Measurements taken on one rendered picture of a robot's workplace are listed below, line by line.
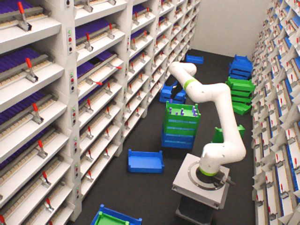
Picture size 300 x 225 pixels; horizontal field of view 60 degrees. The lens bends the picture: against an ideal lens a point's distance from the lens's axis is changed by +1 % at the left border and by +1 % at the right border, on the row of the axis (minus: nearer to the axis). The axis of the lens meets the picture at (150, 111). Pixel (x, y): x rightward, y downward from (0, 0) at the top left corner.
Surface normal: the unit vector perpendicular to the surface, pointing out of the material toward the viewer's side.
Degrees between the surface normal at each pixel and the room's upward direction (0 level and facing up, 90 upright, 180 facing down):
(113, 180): 0
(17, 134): 21
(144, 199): 0
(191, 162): 5
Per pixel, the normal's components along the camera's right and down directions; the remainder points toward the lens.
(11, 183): 0.44, -0.70
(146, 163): 0.11, -0.84
